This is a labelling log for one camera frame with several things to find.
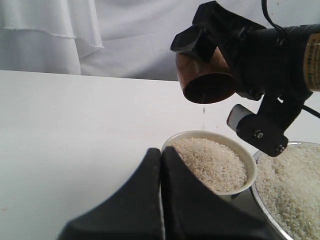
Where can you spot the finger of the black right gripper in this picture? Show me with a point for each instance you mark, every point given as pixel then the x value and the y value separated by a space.
pixel 195 42

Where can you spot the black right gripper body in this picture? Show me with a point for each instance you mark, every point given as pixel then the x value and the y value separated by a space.
pixel 274 65

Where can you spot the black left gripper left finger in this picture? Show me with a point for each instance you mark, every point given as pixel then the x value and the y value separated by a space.
pixel 131 213

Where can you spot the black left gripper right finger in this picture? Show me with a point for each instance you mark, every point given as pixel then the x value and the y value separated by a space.
pixel 193 212

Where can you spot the brown wooden cup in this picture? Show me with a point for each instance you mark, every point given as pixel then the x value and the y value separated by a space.
pixel 202 82

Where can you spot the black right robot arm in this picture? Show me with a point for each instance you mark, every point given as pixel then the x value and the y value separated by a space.
pixel 223 53

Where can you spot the rice in small bowl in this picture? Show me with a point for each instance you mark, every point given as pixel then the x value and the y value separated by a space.
pixel 216 165

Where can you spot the small white ceramic bowl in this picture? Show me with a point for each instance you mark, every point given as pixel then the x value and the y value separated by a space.
pixel 247 158

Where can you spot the rice heap on plate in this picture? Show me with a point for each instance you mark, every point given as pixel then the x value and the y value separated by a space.
pixel 289 187

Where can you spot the white backdrop curtain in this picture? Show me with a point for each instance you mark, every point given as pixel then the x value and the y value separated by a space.
pixel 105 38

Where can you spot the large steel plate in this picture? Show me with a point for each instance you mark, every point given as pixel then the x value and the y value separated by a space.
pixel 279 231

